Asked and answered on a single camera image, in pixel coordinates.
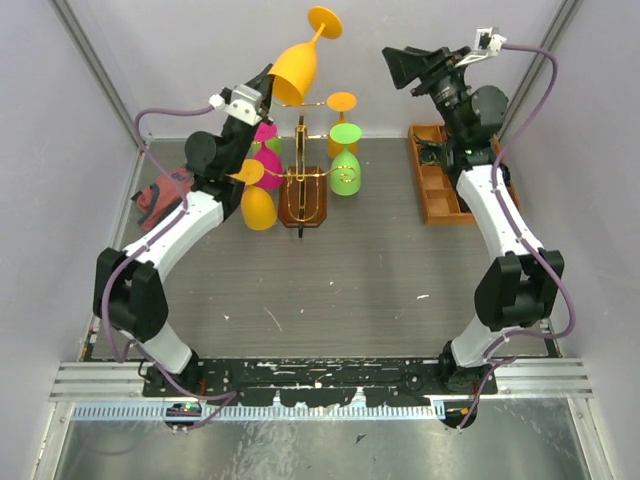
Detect aluminium frame rail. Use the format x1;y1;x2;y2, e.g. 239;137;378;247
50;357;593;406

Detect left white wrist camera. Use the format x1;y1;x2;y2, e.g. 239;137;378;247
208;84;263;126

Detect black crumpled item left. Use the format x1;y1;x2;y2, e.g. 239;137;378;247
418;140;447;166

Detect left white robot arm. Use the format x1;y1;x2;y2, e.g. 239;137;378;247
93;68;274;399

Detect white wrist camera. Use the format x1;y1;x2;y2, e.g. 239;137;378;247
208;84;263;126
456;27;507;68

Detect gold wire wine glass rack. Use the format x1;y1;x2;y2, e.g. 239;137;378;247
278;115;334;238

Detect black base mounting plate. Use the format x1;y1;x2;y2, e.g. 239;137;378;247
137;357;499;407

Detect red printed cloth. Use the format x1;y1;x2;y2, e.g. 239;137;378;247
131;167;193;232

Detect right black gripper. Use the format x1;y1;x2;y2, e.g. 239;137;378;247
380;47;469;141

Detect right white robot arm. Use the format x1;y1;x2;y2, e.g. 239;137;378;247
382;47;564;394

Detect orange compartment tray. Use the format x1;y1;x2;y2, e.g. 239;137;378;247
407;122;521;226

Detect green wine glass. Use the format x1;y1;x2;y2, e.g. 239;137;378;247
252;138;282;155
329;122;362;196

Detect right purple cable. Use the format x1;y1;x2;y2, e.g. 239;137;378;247
457;43;577;434

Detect slotted grey cable duct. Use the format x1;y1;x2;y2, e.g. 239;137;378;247
71;401;445;422

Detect pink plastic wine glass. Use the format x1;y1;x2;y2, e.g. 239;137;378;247
253;122;282;190

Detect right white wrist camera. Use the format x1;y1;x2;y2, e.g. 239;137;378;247
456;27;507;68

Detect orange wine glass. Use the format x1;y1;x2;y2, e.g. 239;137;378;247
327;91;357;159
269;6;343;107

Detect yellow plastic wine glass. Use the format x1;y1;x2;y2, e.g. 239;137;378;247
231;159;277;231

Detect orange wine glass front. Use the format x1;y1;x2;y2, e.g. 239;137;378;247
269;6;343;107

